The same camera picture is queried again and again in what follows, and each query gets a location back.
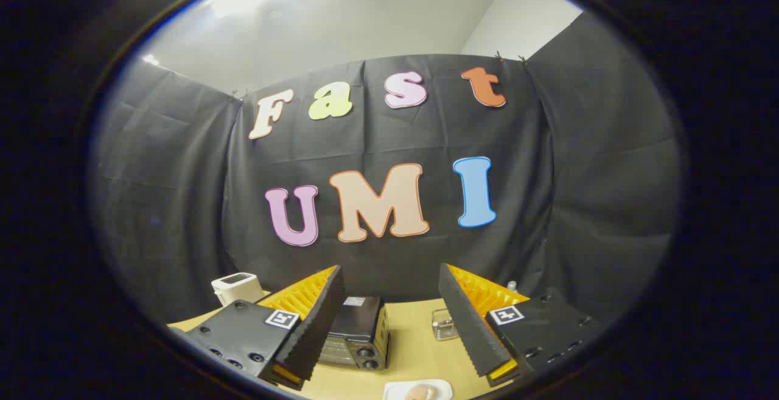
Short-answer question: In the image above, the black toaster oven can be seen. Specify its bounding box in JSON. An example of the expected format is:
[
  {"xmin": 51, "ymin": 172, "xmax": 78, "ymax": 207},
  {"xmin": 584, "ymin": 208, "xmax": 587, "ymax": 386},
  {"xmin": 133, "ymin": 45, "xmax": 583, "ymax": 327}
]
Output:
[{"xmin": 316, "ymin": 295, "xmax": 391, "ymax": 370}]

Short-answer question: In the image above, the white plate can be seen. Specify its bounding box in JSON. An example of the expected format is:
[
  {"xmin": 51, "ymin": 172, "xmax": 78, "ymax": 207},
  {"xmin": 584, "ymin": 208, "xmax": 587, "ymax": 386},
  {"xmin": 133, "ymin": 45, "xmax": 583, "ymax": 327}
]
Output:
[{"xmin": 383, "ymin": 379, "xmax": 454, "ymax": 400}]

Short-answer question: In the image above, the white bread toaster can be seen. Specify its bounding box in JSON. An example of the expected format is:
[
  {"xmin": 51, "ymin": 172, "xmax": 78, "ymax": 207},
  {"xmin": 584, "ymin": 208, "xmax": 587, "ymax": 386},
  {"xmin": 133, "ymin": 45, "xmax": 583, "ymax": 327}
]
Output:
[{"xmin": 211, "ymin": 272, "xmax": 265, "ymax": 307}]

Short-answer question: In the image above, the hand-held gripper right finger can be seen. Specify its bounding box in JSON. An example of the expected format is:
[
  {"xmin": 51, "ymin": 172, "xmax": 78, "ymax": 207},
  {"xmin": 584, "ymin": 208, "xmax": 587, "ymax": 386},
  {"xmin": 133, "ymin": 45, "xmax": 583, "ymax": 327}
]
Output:
[{"xmin": 438, "ymin": 262, "xmax": 603, "ymax": 387}]

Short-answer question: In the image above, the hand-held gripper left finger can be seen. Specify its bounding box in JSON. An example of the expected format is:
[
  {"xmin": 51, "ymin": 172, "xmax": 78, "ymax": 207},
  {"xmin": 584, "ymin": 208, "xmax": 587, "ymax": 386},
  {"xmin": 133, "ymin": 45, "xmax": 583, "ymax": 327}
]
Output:
[{"xmin": 167, "ymin": 265, "xmax": 346, "ymax": 391}]

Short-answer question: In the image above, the metal wire basket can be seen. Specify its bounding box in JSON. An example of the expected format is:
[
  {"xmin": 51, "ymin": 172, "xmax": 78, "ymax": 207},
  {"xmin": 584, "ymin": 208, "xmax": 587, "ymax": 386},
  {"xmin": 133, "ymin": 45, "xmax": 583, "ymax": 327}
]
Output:
[{"xmin": 431, "ymin": 307, "xmax": 460, "ymax": 341}]

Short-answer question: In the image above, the black backdrop cloth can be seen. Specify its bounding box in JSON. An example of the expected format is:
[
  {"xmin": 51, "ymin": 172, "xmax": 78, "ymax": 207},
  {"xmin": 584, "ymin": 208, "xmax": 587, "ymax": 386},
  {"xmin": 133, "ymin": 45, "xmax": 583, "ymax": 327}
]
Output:
[{"xmin": 91, "ymin": 13, "xmax": 682, "ymax": 328}]

